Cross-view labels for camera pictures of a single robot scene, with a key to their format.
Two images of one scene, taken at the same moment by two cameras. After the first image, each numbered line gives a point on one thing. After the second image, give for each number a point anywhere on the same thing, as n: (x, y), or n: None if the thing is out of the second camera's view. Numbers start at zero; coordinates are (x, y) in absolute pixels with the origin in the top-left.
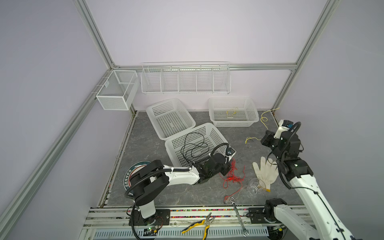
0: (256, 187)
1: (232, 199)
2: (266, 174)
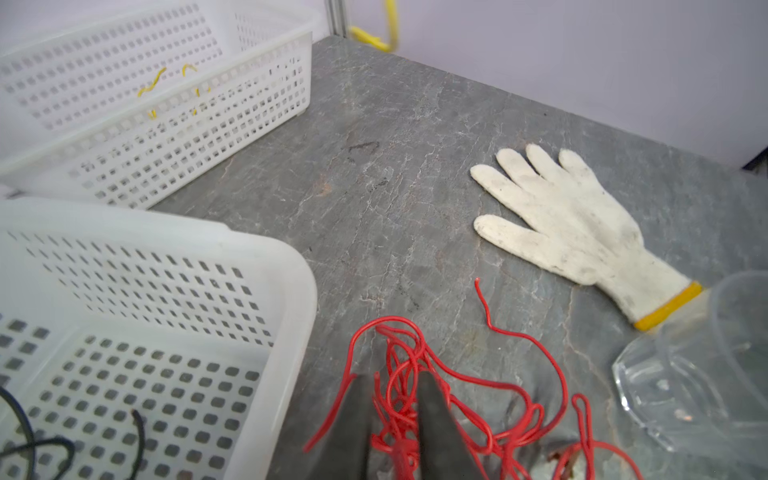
0: (700, 383)
1: None
2: (577, 224)
